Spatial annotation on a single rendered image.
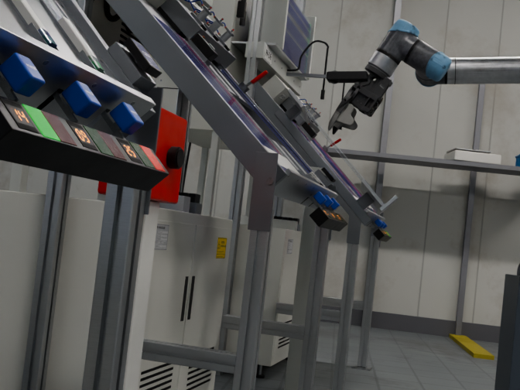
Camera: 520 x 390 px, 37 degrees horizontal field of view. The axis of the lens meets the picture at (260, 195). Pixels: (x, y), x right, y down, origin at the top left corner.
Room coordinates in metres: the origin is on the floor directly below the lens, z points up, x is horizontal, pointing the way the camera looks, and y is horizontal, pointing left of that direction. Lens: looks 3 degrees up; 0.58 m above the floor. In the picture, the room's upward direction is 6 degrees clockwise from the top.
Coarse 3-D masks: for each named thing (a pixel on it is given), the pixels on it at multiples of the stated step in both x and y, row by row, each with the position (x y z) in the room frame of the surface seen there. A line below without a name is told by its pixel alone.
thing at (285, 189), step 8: (288, 176) 1.75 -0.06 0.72; (296, 176) 1.80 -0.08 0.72; (304, 176) 1.90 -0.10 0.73; (280, 184) 1.76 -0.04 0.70; (288, 184) 1.81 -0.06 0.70; (296, 184) 1.87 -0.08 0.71; (304, 184) 1.93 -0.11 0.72; (312, 184) 1.99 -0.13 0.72; (280, 192) 1.82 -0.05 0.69; (288, 192) 1.88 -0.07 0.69; (296, 192) 1.94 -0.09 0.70; (304, 192) 2.00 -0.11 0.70; (312, 192) 2.07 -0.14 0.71; (328, 192) 2.22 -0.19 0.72; (296, 200) 2.03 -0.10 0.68; (304, 200) 2.10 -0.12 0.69
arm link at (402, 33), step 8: (400, 24) 2.11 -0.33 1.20; (408, 24) 2.11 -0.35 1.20; (392, 32) 2.12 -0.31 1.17; (400, 32) 2.11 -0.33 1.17; (408, 32) 2.11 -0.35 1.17; (416, 32) 2.12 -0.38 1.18; (384, 40) 2.13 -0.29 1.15; (392, 40) 2.11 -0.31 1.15; (400, 40) 2.11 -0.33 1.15; (408, 40) 2.11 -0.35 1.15; (384, 48) 2.12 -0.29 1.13; (392, 48) 2.11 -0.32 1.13; (400, 48) 2.11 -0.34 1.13; (408, 48) 2.10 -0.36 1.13; (392, 56) 2.12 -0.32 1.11; (400, 56) 2.13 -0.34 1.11
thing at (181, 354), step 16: (256, 160) 1.69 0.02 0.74; (272, 160) 1.68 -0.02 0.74; (256, 176) 1.69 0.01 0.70; (272, 176) 1.68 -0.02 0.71; (256, 192) 1.69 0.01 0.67; (272, 192) 1.68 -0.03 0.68; (176, 208) 2.14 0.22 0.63; (192, 208) 2.30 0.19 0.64; (256, 208) 1.69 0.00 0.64; (256, 224) 1.69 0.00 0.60; (224, 320) 2.48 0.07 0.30; (288, 336) 2.42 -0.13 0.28; (144, 352) 1.75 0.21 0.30; (160, 352) 1.75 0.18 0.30; (176, 352) 1.73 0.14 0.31; (192, 352) 1.72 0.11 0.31; (208, 352) 1.71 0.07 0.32; (224, 352) 1.72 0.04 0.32; (208, 368) 1.71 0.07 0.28; (224, 368) 1.70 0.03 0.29
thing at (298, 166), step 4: (272, 140) 2.17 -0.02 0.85; (276, 144) 2.18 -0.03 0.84; (280, 148) 2.20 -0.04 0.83; (284, 148) 2.30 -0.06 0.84; (284, 152) 2.19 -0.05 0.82; (288, 152) 2.29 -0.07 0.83; (288, 156) 2.20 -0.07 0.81; (292, 156) 2.32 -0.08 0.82; (292, 160) 2.20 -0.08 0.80; (296, 160) 2.31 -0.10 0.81; (292, 164) 2.11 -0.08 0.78; (296, 164) 2.22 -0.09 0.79; (300, 164) 2.33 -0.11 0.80; (296, 168) 2.16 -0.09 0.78; (300, 168) 2.26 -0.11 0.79; (300, 172) 2.08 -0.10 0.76; (304, 172) 2.27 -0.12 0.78; (308, 176) 2.19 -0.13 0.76
